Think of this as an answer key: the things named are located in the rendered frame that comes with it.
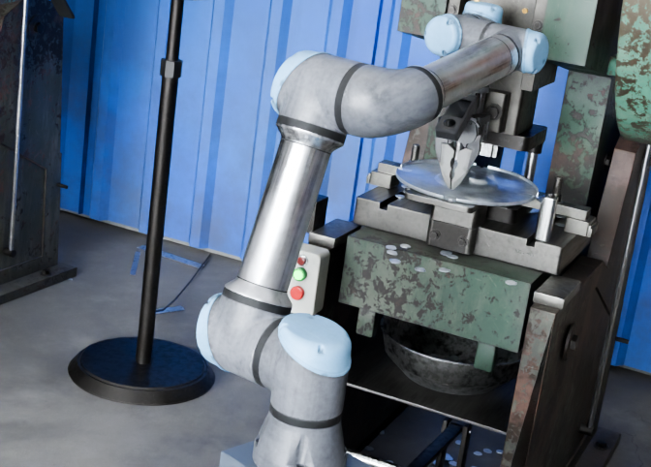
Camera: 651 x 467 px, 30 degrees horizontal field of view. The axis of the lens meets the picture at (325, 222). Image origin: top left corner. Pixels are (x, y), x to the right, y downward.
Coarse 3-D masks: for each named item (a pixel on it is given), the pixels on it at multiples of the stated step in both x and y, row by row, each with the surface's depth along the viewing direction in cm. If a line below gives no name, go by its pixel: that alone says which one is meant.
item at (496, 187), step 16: (416, 160) 256; (432, 160) 258; (400, 176) 245; (416, 176) 246; (432, 176) 247; (480, 176) 249; (496, 176) 253; (512, 176) 254; (432, 192) 237; (448, 192) 238; (464, 192) 239; (480, 192) 240; (496, 192) 242; (512, 192) 243; (528, 192) 245
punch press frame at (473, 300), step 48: (432, 0) 242; (576, 0) 231; (576, 48) 232; (576, 96) 265; (432, 144) 281; (576, 144) 267; (576, 192) 269; (384, 240) 249; (384, 288) 248; (432, 288) 243; (480, 288) 239; (528, 288) 235; (480, 336) 241
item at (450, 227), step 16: (416, 192) 236; (432, 208) 247; (448, 208) 232; (464, 208) 231; (480, 208) 244; (432, 224) 247; (448, 224) 246; (464, 224) 244; (480, 224) 247; (432, 240) 248; (448, 240) 246; (464, 240) 244
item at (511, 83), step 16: (480, 0) 243; (496, 0) 242; (512, 0) 240; (528, 0) 239; (512, 16) 241; (528, 16) 240; (496, 80) 245; (512, 80) 244; (496, 96) 243; (512, 96) 244; (528, 96) 247; (496, 112) 242; (512, 112) 245; (528, 112) 251; (496, 128) 244; (512, 128) 246; (528, 128) 254
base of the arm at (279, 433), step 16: (272, 416) 190; (272, 432) 190; (288, 432) 188; (304, 432) 188; (320, 432) 188; (336, 432) 191; (256, 448) 192; (272, 448) 189; (288, 448) 188; (304, 448) 188; (320, 448) 188; (336, 448) 190; (256, 464) 192; (272, 464) 189; (288, 464) 188; (304, 464) 189; (320, 464) 188; (336, 464) 190
